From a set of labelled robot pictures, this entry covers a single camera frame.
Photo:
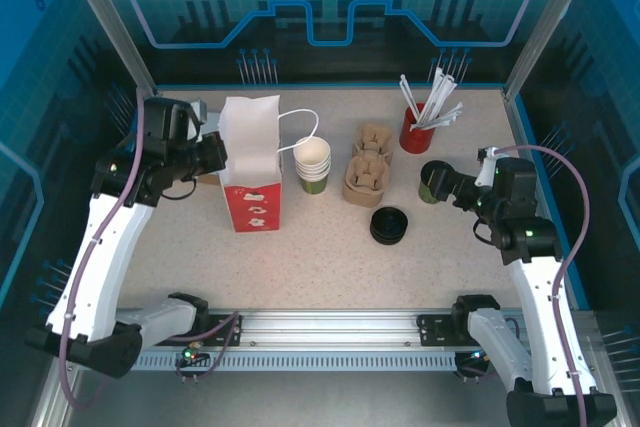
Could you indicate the green paper coffee cup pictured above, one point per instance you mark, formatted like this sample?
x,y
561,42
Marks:
x,y
426,192

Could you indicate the red white paper gift bag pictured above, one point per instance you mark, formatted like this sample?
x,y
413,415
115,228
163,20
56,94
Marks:
x,y
255,207

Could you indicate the stack of paper cups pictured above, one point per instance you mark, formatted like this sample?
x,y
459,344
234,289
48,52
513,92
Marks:
x,y
312,154

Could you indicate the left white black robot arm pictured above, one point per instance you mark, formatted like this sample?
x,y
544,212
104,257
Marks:
x,y
105,257

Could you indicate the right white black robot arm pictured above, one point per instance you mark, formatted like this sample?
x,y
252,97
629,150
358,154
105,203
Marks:
x,y
540,307

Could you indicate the brown cardboard tray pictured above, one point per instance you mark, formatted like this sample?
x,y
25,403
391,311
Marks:
x,y
207,180

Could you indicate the red straw holder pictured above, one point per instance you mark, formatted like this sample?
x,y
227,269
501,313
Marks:
x,y
417,139

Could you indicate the stack of black lids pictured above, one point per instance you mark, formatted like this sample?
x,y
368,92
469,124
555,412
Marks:
x,y
389,227

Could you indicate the stack of pulp cup carriers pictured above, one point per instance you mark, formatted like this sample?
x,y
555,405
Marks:
x,y
365,182

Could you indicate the steel shelf panel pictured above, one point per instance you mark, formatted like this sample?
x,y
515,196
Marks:
x,y
325,397

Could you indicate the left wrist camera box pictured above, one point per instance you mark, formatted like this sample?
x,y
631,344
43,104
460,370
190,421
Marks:
x,y
200,111

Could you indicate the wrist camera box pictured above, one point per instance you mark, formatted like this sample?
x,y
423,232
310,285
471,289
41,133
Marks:
x,y
200,111
486,174

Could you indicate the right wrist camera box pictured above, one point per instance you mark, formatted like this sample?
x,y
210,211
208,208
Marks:
x,y
486,174

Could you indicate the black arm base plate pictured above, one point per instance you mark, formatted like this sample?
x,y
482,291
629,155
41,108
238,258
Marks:
x,y
225,334
435,332

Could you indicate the aluminium frame post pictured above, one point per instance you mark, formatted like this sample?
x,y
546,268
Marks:
x,y
545,27
110,27

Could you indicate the aluminium mounting rail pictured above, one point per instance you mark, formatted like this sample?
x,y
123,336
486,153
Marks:
x,y
325,327

